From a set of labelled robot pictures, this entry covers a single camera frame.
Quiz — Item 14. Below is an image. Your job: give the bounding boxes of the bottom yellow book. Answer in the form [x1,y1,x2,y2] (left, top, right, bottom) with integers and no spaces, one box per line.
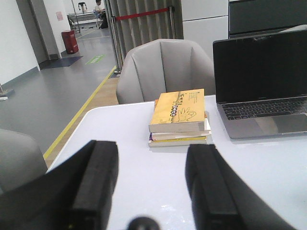
[148,137,207,147]

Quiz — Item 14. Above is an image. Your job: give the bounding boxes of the seated person in background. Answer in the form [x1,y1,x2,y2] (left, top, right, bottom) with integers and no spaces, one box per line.
[94,0,108,29]

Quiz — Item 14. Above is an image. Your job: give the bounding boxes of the yellow book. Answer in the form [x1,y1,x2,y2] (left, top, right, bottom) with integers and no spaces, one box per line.
[148,137,207,147]
[149,89,206,133]

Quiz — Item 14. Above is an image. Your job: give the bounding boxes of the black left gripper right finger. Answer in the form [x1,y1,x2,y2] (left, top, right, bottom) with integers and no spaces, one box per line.
[185,144,293,230]

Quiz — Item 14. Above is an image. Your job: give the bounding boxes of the top yellow book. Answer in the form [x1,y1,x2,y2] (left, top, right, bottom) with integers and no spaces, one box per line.
[149,89,206,133]

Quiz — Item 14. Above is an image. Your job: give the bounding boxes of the grey open laptop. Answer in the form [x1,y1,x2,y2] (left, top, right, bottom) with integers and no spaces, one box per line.
[213,30,307,139]

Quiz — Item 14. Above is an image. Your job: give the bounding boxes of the red barrier belt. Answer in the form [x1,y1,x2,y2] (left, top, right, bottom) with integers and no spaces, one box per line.
[115,7,169,21]

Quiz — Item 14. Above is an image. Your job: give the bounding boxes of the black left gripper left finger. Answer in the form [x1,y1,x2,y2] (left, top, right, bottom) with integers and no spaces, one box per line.
[0,140,118,230]

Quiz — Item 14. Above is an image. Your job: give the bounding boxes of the grey chair behind books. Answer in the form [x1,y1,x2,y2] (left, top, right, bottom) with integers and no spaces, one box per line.
[116,39,215,104]

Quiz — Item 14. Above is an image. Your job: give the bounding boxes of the grey chair at table side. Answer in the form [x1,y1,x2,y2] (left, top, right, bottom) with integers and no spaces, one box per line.
[0,129,47,194]

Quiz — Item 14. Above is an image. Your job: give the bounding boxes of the red trash bin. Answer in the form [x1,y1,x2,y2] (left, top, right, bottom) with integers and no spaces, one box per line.
[61,30,79,54]

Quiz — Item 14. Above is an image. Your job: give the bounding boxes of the middle cream book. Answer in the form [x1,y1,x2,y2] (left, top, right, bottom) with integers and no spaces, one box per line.
[150,112,211,141]

